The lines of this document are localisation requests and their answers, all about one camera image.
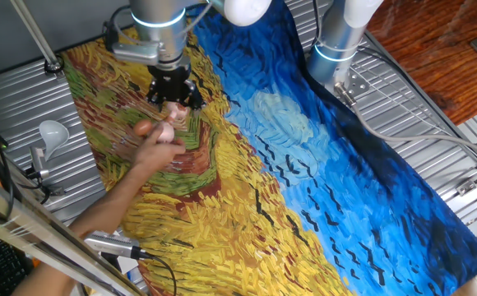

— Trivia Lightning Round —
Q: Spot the person's bare hand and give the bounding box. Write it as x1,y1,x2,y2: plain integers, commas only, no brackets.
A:
132,118,188,177

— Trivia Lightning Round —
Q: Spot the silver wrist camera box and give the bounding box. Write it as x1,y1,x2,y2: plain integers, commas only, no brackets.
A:
111,40,162,66

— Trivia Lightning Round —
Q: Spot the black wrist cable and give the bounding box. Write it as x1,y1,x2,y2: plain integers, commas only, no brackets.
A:
103,2,141,53

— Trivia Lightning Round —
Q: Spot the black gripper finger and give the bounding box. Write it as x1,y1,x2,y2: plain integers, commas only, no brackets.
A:
183,79,206,111
145,79,160,105

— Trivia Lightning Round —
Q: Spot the brown wooden desk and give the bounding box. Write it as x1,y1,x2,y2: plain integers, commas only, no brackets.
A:
364,0,477,127

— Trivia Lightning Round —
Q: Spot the silver camera with black plug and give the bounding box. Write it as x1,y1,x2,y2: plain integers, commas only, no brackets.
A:
83,230,153,261

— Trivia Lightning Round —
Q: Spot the thick grey robot cable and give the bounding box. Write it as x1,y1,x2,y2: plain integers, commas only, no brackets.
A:
333,81,477,164

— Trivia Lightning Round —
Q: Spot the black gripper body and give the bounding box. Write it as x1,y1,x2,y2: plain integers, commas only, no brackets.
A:
146,63,195,104

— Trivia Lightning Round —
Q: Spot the white plastic ladle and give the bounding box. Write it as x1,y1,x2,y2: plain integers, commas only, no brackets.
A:
38,119,71,162

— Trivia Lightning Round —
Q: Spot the black camera cable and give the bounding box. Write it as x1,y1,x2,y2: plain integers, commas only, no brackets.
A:
139,250,178,296

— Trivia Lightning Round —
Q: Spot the pink toy figure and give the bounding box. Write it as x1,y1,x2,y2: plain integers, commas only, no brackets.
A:
155,101,191,145

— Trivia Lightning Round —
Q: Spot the person's bare forearm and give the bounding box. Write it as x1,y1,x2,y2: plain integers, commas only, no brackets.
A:
11,162,151,296

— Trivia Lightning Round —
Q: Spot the small grey camera on mount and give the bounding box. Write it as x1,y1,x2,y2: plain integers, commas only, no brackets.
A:
24,146,65,197

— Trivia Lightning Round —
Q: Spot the thin metal pole with base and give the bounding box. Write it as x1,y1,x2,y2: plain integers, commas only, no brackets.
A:
9,0,65,76

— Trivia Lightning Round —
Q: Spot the Van Gogh painting print tablecloth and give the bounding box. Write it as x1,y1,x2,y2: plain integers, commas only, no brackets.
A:
60,0,477,296

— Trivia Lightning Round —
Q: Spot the aluminium frame bar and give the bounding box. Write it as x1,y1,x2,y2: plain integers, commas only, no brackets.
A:
0,166,147,296

